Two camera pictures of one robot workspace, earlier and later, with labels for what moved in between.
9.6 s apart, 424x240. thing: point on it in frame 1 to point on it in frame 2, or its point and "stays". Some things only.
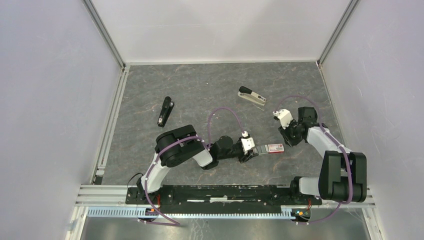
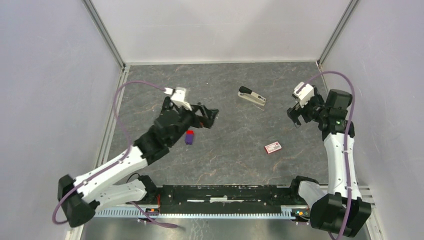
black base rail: [219, 198] stays
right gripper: [284, 133] to [293, 114]
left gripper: [245, 158] to [202, 122]
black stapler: [167, 107] stays
